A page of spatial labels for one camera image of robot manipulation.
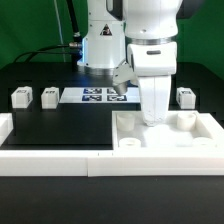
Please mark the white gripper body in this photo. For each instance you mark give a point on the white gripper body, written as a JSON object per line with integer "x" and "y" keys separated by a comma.
{"x": 153, "y": 66}

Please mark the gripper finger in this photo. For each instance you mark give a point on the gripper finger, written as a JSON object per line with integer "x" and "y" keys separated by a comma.
{"x": 122, "y": 74}

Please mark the white square tabletop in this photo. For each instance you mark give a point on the white square tabletop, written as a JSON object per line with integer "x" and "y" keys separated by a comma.
{"x": 181, "y": 129}

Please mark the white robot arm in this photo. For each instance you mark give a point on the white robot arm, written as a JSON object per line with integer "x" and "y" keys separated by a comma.
{"x": 132, "y": 40}

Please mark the white sheet with tags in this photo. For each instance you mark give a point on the white sheet with tags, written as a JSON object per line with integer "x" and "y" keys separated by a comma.
{"x": 76, "y": 95}

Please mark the white U-shaped fence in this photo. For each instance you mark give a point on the white U-shaped fence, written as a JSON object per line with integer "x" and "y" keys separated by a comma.
{"x": 91, "y": 163}

